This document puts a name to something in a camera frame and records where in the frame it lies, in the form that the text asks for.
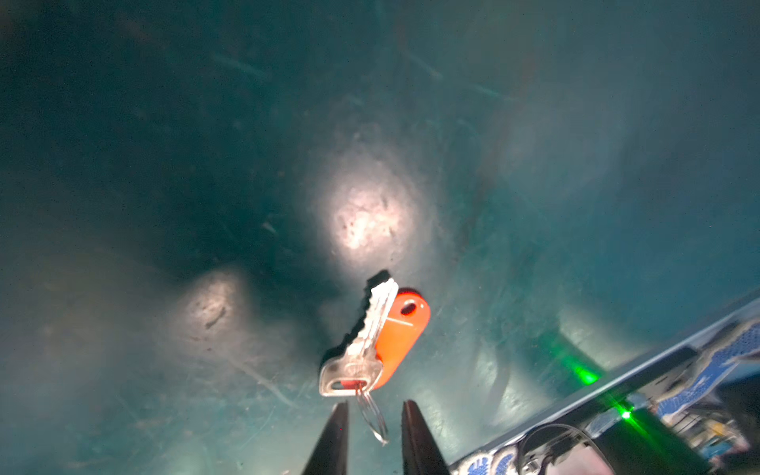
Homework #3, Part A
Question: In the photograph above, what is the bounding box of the key with red tag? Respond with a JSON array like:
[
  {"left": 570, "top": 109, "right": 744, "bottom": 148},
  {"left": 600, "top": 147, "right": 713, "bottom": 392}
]
[{"left": 318, "top": 270, "right": 431, "bottom": 445}]

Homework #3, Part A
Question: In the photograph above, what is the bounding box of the front aluminium rail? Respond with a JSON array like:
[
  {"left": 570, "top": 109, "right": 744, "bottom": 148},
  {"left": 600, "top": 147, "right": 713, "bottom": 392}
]
[{"left": 449, "top": 290, "right": 759, "bottom": 474}]

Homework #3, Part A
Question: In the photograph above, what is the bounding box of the blue dotted work glove left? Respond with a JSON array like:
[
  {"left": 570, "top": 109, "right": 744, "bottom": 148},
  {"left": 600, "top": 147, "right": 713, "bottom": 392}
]
[{"left": 583, "top": 317, "right": 759, "bottom": 437}]

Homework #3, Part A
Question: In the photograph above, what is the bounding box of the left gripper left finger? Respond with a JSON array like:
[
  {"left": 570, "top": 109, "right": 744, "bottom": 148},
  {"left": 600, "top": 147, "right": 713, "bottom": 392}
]
[{"left": 302, "top": 402, "right": 350, "bottom": 475}]

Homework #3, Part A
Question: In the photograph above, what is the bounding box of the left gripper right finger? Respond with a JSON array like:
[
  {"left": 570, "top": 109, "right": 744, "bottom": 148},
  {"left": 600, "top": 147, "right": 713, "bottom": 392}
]
[{"left": 402, "top": 400, "right": 450, "bottom": 475}]

